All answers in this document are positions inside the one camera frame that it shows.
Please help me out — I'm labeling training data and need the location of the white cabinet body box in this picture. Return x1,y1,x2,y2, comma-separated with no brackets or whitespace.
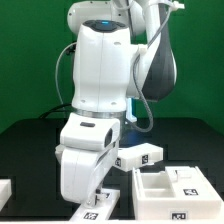
132,167,224,221

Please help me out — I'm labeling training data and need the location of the black camera on stand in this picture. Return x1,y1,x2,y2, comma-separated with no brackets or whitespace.
66,45,76,55

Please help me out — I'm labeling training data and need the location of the white cabinet top block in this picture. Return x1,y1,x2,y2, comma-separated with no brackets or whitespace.
114,143,163,172

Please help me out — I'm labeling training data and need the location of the white cabinet door panel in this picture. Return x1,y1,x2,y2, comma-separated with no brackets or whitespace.
70,188,120,224
165,166,208,198

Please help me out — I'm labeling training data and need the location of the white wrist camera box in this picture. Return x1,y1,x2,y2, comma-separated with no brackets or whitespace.
55,113,120,162

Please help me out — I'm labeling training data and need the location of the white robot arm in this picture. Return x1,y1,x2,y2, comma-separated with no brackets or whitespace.
57,0,178,203

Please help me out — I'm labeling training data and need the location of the black base cable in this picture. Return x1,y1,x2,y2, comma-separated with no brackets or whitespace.
38,103,74,120

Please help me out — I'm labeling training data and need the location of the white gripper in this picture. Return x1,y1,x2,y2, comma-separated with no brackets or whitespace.
60,148,118,204

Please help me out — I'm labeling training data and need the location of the white cabinet door panel front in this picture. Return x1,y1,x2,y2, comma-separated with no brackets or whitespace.
70,188,120,224

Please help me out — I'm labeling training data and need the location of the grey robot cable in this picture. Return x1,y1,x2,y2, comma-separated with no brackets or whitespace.
131,0,186,134

